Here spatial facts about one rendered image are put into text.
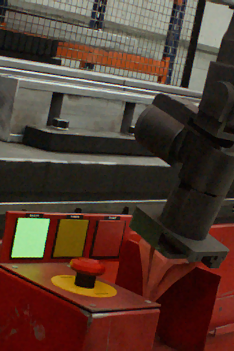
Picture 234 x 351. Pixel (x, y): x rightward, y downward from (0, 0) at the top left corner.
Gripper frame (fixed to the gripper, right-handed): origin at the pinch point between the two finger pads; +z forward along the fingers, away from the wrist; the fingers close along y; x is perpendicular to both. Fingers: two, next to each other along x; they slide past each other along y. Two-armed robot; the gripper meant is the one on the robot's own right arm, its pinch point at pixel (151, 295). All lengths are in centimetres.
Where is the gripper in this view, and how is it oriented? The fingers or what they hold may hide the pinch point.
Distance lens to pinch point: 105.8
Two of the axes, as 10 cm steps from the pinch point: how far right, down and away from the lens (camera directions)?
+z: -3.7, 8.8, 3.1
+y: -6.1, -4.8, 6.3
